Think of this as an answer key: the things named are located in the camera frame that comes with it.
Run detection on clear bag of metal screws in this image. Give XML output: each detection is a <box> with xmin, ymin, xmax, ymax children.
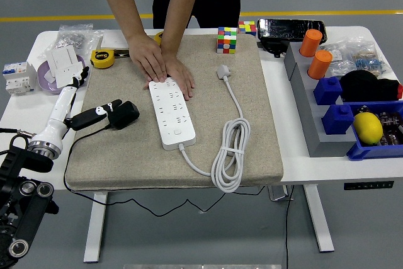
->
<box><xmin>56</xmin><ymin>23</ymin><xmax>105</xmax><ymax>58</ymax></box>

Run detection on black hanging cable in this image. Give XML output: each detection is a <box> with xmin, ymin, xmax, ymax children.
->
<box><xmin>284</xmin><ymin>185</ymin><xmax>296</xmax><ymax>269</ymax></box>

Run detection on white power strip cable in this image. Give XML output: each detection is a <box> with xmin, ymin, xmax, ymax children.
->
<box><xmin>179</xmin><ymin>64</ymin><xmax>252</xmax><ymax>193</ymax></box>

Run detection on white circuit breaker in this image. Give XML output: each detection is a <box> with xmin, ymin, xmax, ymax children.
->
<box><xmin>2</xmin><ymin>61</ymin><xmax>38</xmax><ymax>96</ymax></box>

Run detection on yellow lemon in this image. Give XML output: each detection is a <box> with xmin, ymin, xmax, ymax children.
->
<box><xmin>352</xmin><ymin>112</ymin><xmax>384</xmax><ymax>146</ymax></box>

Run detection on dark cylindrical components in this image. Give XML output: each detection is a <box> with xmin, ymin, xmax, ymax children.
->
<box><xmin>355</xmin><ymin>105</ymin><xmax>403</xmax><ymax>147</ymax></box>

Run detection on grey-brown mat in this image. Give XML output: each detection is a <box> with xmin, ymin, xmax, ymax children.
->
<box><xmin>64</xmin><ymin>33</ymin><xmax>284</xmax><ymax>192</ymax></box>

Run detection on clear bag of blue components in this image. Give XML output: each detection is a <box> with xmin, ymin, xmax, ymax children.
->
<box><xmin>346</xmin><ymin>37</ymin><xmax>394</xmax><ymax>78</ymax></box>

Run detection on black table control panel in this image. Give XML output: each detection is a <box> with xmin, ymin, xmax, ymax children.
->
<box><xmin>343</xmin><ymin>180</ymin><xmax>395</xmax><ymax>192</ymax></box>

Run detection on white wall socket panels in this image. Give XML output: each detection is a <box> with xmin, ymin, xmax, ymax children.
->
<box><xmin>43</xmin><ymin>45</ymin><xmax>83</xmax><ymax>83</ymax></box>

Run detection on grey under-table box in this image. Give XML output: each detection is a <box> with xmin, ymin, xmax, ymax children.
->
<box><xmin>267</xmin><ymin>185</ymin><xmax>294</xmax><ymax>202</ymax></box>

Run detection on black plug adapter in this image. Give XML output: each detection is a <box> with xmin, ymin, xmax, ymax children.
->
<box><xmin>106</xmin><ymin>101</ymin><xmax>140</xmax><ymax>130</ymax></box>

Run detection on purple bowl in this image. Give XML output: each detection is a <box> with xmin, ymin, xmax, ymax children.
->
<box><xmin>37</xmin><ymin>54</ymin><xmax>88</xmax><ymax>95</ymax></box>

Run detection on person's right hand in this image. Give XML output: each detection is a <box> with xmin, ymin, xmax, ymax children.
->
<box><xmin>127</xmin><ymin>33</ymin><xmax>167</xmax><ymax>83</ymax></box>

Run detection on black cloth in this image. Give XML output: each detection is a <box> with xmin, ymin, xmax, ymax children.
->
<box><xmin>339</xmin><ymin>70</ymin><xmax>402</xmax><ymax>103</ymax></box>

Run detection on white table leg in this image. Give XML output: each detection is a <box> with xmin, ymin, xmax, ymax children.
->
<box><xmin>303</xmin><ymin>185</ymin><xmax>335</xmax><ymax>254</ymax></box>
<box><xmin>82</xmin><ymin>191</ymin><xmax>108</xmax><ymax>264</ymax></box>

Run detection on glossy black device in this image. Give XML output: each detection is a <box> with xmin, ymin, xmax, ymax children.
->
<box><xmin>256</xmin><ymin>18</ymin><xmax>327</xmax><ymax>59</ymax></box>

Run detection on person's left hand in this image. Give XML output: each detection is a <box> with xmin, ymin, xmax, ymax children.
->
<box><xmin>144</xmin><ymin>53</ymin><xmax>195</xmax><ymax>101</ymax></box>

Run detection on large colourful puzzle cube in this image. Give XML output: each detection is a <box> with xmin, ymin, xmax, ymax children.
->
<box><xmin>216</xmin><ymin>26</ymin><xmax>238</xmax><ymax>55</ymax></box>

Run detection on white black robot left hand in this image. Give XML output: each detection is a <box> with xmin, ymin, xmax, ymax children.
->
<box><xmin>33</xmin><ymin>66</ymin><xmax>123</xmax><ymax>149</ymax></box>

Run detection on clear bag of small parts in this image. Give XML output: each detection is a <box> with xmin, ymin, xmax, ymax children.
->
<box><xmin>322</xmin><ymin>42</ymin><xmax>356</xmax><ymax>77</ymax></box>

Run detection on small colourful puzzle cube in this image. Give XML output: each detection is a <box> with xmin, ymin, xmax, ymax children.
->
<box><xmin>237</xmin><ymin>20</ymin><xmax>257</xmax><ymax>37</ymax></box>

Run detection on blue plastic bin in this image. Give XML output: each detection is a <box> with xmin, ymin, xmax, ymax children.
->
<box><xmin>346</xmin><ymin>101</ymin><xmax>403</xmax><ymax>162</ymax></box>

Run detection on thin black plug cord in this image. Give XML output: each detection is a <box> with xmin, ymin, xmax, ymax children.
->
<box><xmin>63</xmin><ymin>123</ymin><xmax>267</xmax><ymax>218</ymax></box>

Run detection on grey stepped block holder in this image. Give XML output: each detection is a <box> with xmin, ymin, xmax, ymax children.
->
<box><xmin>284</xmin><ymin>42</ymin><xmax>358</xmax><ymax>158</ymax></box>

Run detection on white power strip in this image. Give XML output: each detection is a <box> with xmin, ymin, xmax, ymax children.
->
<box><xmin>147</xmin><ymin>76</ymin><xmax>196</xmax><ymax>152</ymax></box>

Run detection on orange cylinder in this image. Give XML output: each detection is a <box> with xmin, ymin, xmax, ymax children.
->
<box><xmin>307</xmin><ymin>49</ymin><xmax>334</xmax><ymax>80</ymax></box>
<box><xmin>298</xmin><ymin>28</ymin><xmax>323</xmax><ymax>58</ymax></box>

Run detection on blue square peg block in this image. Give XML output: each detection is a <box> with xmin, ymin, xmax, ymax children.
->
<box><xmin>321</xmin><ymin>104</ymin><xmax>356</xmax><ymax>135</ymax></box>
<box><xmin>313</xmin><ymin>76</ymin><xmax>343</xmax><ymax>106</ymax></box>

